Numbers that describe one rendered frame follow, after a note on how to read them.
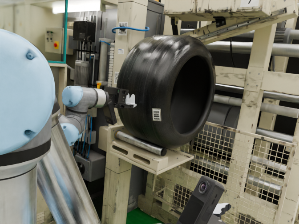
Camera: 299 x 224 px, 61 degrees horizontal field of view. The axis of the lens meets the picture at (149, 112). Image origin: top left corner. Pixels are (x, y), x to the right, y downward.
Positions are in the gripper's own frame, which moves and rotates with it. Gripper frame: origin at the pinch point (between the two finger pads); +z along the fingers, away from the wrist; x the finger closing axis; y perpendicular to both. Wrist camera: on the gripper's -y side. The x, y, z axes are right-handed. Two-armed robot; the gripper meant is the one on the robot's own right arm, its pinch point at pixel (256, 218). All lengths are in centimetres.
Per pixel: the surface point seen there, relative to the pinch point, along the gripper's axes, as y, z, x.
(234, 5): -71, 49, -73
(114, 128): -2, -3, -105
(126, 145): 7, 3, -98
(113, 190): 42, 2, -120
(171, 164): 15, 24, -84
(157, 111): -16, 6, -65
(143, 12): -70, 12, -107
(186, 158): 14, 37, -90
